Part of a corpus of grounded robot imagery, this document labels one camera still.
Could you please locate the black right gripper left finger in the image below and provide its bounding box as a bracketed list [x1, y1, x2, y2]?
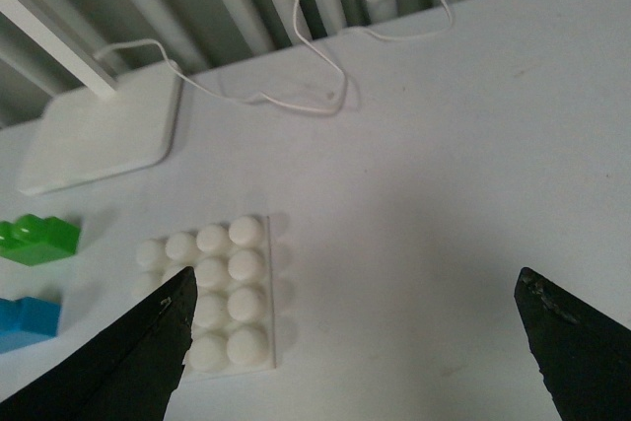
[1, 266, 197, 420]

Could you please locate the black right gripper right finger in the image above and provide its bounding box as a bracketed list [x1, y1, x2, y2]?
[514, 267, 630, 420]

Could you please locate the white studded base plate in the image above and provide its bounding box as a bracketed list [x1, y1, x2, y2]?
[132, 215, 276, 382]

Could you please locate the blue three-stud toy block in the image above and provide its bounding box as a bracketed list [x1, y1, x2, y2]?
[0, 297, 61, 354]

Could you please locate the green two-stud toy block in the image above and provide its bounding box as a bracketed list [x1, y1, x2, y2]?
[1, 214, 81, 266]

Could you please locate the white desk lamp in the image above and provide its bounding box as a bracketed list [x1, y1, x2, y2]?
[1, 0, 181, 195]

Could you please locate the white lamp cable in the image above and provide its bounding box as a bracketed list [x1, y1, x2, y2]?
[93, 0, 456, 117]

